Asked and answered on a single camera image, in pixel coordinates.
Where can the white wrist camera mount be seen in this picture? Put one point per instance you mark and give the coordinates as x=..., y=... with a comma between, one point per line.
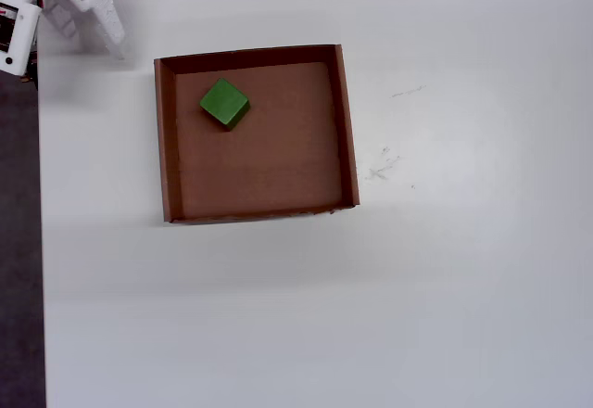
x=23, y=32

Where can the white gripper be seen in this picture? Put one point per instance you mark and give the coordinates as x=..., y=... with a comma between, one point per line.
x=107, y=14

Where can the green cube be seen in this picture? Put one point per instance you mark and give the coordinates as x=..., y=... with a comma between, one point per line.
x=223, y=101

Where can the brown cardboard box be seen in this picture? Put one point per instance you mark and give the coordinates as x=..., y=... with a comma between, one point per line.
x=259, y=157

